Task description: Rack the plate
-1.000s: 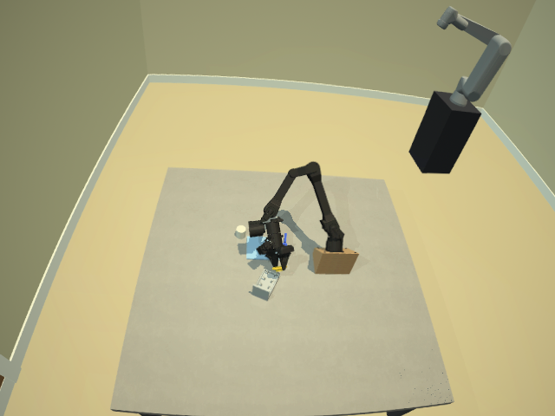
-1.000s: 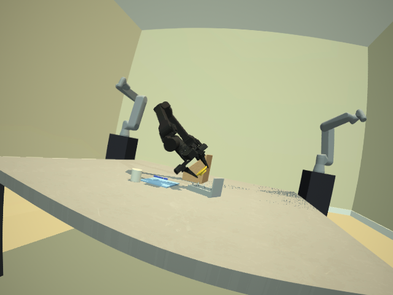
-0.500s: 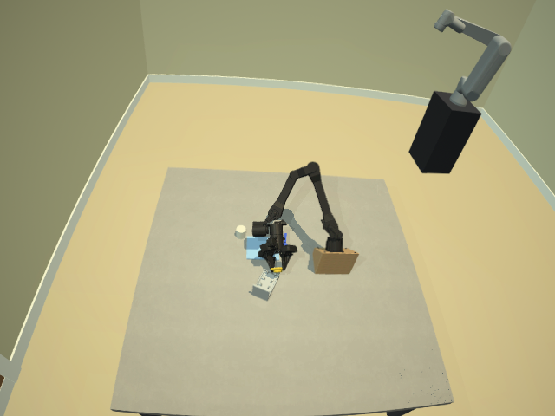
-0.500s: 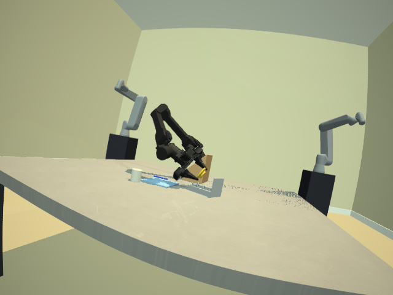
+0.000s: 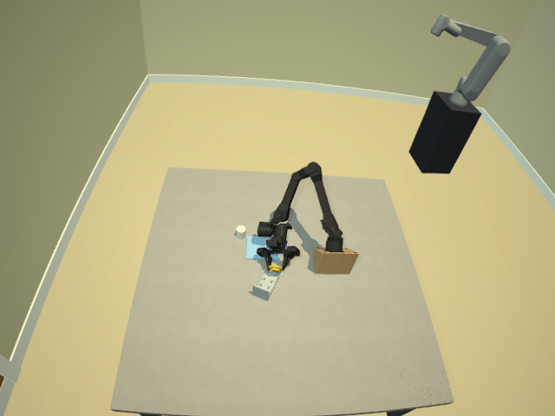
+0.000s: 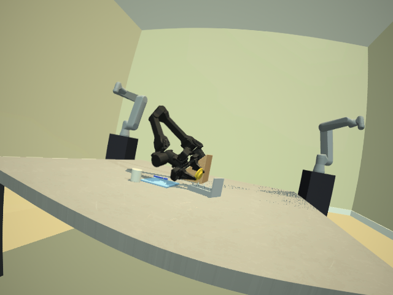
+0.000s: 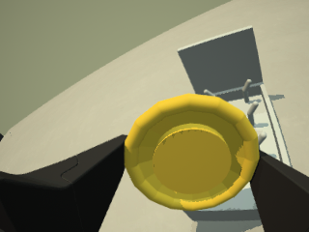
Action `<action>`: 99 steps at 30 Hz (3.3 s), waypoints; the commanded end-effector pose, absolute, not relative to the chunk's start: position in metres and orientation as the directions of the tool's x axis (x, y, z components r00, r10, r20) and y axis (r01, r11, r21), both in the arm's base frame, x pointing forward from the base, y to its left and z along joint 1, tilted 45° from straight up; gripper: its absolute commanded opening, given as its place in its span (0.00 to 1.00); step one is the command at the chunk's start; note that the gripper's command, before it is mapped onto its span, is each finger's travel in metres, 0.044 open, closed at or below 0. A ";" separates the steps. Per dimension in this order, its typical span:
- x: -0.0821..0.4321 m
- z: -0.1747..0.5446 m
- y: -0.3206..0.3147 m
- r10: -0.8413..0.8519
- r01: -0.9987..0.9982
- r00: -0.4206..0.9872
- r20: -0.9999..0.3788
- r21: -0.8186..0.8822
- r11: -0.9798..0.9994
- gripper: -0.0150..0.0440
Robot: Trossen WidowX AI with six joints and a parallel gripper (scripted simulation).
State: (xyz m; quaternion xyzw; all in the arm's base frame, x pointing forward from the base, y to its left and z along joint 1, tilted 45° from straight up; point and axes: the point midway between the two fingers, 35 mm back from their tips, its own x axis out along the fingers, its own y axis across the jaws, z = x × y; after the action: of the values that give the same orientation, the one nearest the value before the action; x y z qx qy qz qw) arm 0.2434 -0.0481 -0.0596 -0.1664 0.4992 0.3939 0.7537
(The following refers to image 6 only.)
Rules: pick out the light blue flat mat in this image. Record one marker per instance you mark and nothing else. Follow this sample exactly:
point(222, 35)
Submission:
point(160, 182)

